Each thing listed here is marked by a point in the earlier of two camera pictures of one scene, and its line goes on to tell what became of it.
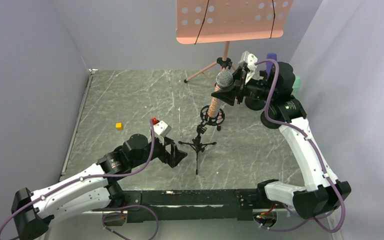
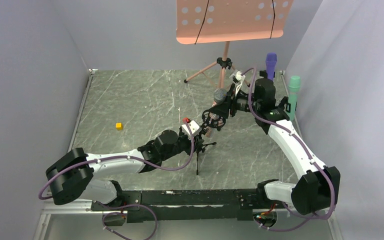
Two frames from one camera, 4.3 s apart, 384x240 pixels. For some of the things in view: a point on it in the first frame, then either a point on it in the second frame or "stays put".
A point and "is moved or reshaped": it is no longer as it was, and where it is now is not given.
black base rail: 142,205 stays put
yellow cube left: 119,126 stays put
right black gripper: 239,88 → 230,105
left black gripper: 170,153 → 194,141
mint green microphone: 296,86 stays put
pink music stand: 206,21 stays put
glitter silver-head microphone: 224,79 is moved or reshaped
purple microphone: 273,55 stays put
